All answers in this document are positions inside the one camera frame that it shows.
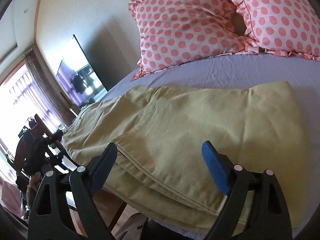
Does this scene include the black television screen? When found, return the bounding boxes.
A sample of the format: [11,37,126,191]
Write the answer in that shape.
[56,35,107,108]

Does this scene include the dark wooden chair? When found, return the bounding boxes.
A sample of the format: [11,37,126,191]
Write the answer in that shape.
[14,115,127,230]

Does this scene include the lavender bed sheet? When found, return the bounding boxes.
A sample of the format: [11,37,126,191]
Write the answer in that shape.
[104,54,319,239]

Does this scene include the pink polka dot pillow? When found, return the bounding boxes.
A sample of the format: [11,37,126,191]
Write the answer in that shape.
[129,0,259,80]
[231,0,319,61]

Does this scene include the khaki pants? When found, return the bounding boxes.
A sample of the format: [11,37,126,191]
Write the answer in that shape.
[62,81,309,235]

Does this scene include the brown curtain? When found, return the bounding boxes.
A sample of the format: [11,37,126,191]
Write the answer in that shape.
[23,47,75,127]

